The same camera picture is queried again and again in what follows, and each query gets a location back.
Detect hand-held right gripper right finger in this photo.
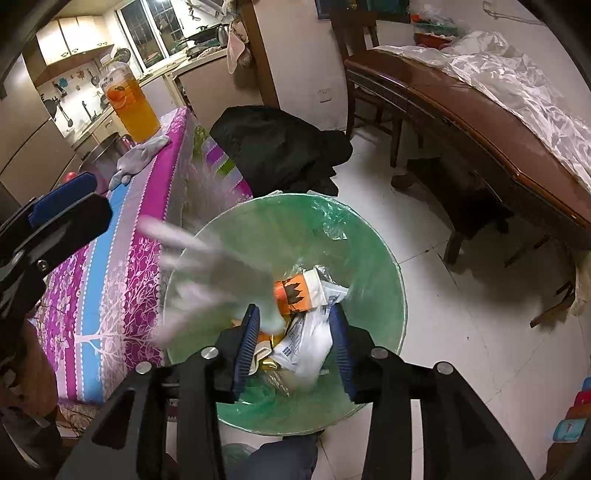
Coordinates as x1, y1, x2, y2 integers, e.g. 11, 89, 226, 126
328, 304, 532, 480

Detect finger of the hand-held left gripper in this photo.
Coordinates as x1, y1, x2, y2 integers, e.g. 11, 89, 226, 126
0, 172, 114, 278

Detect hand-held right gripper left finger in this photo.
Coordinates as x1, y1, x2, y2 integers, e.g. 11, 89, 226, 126
55, 304, 262, 480

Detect white wet wipes pack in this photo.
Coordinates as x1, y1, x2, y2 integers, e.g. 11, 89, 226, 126
271, 281, 349, 384

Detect crushed orange paper cup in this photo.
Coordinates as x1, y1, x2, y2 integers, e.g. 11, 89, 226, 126
273, 270, 325, 315

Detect white wrapper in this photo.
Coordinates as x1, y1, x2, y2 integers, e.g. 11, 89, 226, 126
137, 215, 280, 344

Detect trash bin with green bag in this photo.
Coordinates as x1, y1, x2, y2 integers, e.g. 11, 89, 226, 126
161, 193, 409, 437

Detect stainless steel pot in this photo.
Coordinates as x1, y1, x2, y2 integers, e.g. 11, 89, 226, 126
78, 133, 134, 177

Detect grey work glove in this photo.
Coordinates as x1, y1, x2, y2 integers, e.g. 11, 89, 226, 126
108, 135, 172, 192

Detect person's leg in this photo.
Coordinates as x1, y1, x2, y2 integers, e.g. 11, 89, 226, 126
238, 433, 320, 480

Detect orange juice bottle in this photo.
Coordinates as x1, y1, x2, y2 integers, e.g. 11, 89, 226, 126
103, 62, 161, 144

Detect kitchen window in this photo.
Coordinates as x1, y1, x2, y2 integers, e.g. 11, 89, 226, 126
115, 0, 182, 71

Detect black jacket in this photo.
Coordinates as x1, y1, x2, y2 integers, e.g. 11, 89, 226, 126
209, 105, 354, 198

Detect hanging pink towel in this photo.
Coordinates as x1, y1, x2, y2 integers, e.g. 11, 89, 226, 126
225, 25, 254, 75

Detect brown wooden table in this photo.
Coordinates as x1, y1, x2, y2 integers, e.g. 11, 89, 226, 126
344, 46, 591, 328

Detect dark wooden chair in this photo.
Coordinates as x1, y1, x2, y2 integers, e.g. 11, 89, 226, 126
329, 0, 416, 168

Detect white plastic sheet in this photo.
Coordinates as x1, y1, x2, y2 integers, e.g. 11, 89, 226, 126
373, 30, 591, 188

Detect wall-mounted kitchen cupboards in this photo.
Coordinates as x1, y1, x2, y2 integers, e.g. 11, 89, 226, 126
23, 15, 115, 86

